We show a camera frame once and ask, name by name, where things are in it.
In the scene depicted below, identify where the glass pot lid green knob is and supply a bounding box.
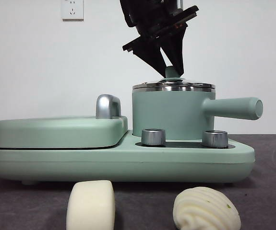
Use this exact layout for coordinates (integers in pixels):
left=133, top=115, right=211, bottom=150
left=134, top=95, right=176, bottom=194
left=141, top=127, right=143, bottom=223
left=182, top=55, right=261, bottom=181
left=132, top=66, right=216, bottom=92

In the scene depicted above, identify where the smooth white steamed bun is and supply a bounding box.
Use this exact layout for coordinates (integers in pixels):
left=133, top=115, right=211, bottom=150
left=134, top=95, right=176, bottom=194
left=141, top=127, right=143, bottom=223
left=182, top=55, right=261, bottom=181
left=66, top=180, right=116, bottom=230

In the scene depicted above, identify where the twisted white steamed bun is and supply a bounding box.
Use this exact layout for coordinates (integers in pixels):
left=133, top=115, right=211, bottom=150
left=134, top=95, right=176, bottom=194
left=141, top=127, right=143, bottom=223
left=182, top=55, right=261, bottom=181
left=173, top=186, right=241, bottom=230

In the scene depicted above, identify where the chrome control knob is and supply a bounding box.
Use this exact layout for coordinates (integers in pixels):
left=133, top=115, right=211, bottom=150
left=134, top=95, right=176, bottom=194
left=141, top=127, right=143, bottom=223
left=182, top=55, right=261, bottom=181
left=202, top=130, right=229, bottom=148
left=141, top=128, right=167, bottom=146

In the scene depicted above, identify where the green breakfast machine base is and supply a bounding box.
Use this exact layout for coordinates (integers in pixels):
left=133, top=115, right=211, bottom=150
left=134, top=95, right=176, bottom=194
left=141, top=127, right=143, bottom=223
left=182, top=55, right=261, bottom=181
left=0, top=130, right=256, bottom=186

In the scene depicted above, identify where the green pot with handle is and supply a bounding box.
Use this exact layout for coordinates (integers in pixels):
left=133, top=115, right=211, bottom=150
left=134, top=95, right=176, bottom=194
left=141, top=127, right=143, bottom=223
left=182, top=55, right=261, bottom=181
left=132, top=88, right=264, bottom=142

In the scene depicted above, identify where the white wall socket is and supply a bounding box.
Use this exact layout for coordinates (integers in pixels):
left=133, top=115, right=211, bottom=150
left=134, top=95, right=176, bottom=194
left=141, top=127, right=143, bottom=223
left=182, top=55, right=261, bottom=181
left=61, top=0, right=84, bottom=21

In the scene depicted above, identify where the green griddle lid chrome handle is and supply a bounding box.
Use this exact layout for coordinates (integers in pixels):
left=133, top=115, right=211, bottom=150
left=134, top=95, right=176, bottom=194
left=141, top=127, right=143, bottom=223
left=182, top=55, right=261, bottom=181
left=0, top=94, right=129, bottom=149

